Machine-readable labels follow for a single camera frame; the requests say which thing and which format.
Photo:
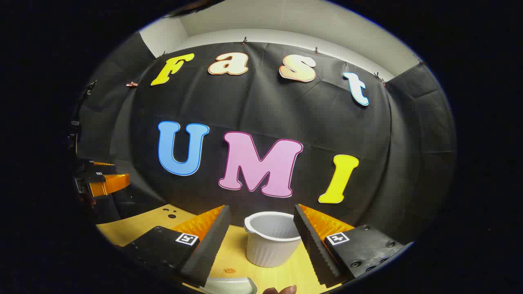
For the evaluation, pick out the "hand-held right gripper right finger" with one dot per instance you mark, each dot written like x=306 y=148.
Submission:
x=314 y=249

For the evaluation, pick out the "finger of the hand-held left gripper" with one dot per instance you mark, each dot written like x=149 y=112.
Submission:
x=110 y=183
x=104 y=163

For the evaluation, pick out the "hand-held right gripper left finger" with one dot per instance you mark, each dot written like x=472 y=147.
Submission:
x=210 y=249

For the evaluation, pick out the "white dustpan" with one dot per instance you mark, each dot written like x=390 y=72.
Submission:
x=229 y=286

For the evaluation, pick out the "white ribbed garbage bin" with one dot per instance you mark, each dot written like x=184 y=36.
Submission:
x=269 y=249

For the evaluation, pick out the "wooden desktop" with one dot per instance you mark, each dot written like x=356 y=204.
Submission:
x=135 y=228

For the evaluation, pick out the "black backdrop cloth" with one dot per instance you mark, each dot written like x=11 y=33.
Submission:
x=286 y=114

